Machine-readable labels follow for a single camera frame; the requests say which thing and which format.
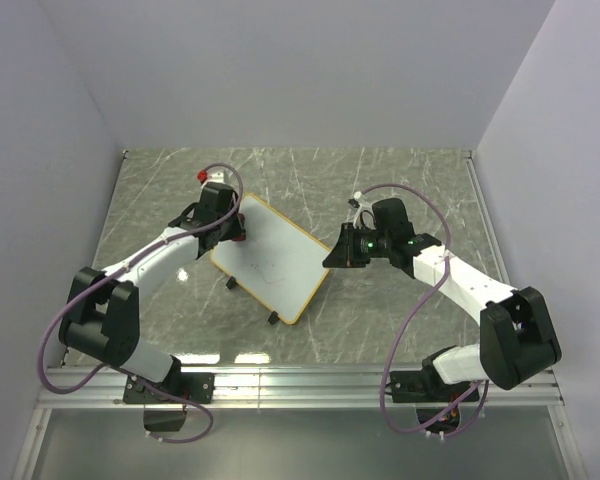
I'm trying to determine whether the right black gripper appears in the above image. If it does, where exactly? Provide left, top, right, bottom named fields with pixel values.
left=324, top=223, right=392, bottom=269

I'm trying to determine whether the red heart-shaped eraser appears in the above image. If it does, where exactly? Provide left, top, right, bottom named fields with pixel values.
left=232, top=213, right=246, bottom=242

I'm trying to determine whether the yellow framed whiteboard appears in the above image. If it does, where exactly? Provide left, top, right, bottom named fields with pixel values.
left=210, top=194, right=329, bottom=325

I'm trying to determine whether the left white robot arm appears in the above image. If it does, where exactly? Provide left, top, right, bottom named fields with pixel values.
left=58, top=181, right=246, bottom=402

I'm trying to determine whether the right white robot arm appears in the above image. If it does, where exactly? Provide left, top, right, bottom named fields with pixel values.
left=322, top=193, right=562, bottom=400

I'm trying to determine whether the right black whiteboard foot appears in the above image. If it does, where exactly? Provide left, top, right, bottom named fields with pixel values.
left=267, top=311, right=280, bottom=326

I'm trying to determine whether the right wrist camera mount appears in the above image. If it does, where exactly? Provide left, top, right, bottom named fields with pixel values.
left=348, top=191, right=375, bottom=228

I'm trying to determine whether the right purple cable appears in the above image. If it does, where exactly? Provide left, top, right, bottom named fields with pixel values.
left=377, top=182, right=491, bottom=441

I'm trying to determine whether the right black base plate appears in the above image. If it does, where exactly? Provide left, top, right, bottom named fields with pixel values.
left=384, top=368, right=471, bottom=404

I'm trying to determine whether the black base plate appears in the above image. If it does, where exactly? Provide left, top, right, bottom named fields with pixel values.
left=122, top=372, right=215, bottom=405
left=384, top=368, right=471, bottom=404

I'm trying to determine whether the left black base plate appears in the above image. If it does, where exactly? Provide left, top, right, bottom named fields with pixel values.
left=122, top=372, right=215, bottom=405

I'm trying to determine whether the aluminium mounting rail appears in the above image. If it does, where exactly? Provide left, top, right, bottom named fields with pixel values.
left=35, top=364, right=564, bottom=410

